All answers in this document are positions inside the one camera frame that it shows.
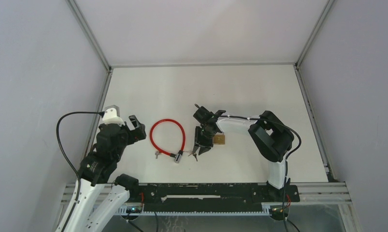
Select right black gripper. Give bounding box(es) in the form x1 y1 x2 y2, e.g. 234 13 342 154
192 126 216 155

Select padlock keys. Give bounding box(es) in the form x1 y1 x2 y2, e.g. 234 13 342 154
188 150 198 162

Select brass padlock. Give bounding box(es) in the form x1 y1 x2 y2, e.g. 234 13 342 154
213 134 225 145

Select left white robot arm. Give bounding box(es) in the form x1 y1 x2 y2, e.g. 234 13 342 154
56 112 146 232

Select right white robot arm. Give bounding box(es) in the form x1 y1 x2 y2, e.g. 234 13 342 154
191 106 298 201

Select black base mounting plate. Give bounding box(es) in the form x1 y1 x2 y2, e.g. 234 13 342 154
126 183 301 211

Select red cable bike lock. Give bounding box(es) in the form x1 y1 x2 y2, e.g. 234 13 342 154
148 118 187 166

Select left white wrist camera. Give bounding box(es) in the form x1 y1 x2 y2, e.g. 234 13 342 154
102 105 125 126

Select white slotted cable duct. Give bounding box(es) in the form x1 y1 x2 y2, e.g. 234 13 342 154
114 205 272 216

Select aluminium frame rails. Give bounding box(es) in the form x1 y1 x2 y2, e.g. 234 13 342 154
66 0 352 206

